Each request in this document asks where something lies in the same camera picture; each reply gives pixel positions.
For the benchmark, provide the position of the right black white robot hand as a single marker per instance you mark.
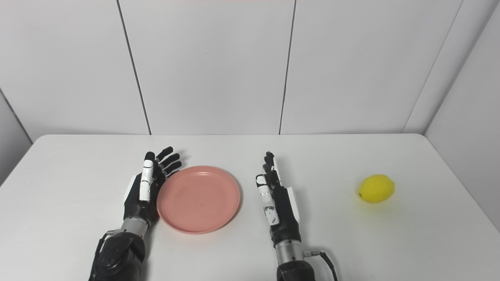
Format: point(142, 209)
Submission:
point(282, 210)

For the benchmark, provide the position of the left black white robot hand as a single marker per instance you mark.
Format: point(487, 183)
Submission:
point(138, 195)

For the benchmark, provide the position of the pink round plate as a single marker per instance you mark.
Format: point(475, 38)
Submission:
point(198, 199)

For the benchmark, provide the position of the yellow lemon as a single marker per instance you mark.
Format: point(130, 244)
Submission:
point(376, 188)

